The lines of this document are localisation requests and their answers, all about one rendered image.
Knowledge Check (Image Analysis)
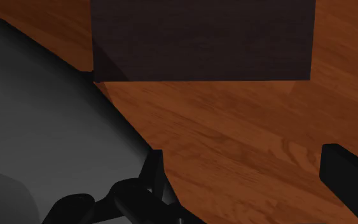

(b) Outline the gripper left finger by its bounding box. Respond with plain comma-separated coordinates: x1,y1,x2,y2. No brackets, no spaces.
41,149,208,224

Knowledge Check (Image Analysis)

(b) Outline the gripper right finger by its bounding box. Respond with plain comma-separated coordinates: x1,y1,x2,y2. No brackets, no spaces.
319,143,358,224

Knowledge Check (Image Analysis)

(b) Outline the dark wood robot stand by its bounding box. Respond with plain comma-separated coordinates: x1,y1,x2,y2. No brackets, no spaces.
90,0,317,83

